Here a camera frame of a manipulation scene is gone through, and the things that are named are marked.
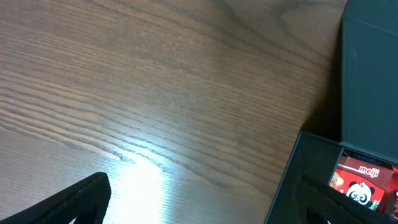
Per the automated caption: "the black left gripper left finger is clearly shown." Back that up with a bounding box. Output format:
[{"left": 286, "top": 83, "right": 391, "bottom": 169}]
[{"left": 1, "top": 172, "right": 111, "bottom": 224}]

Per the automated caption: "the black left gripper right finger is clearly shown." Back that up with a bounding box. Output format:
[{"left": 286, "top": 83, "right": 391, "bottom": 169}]
[{"left": 294, "top": 176, "right": 395, "bottom": 224}]

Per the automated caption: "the red Hello Panda pack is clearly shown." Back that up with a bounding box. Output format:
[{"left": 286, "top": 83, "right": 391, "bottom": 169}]
[{"left": 329, "top": 156, "right": 393, "bottom": 210}]

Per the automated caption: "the black box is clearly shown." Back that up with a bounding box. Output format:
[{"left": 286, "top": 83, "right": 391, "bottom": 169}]
[{"left": 265, "top": 1, "right": 397, "bottom": 223}]

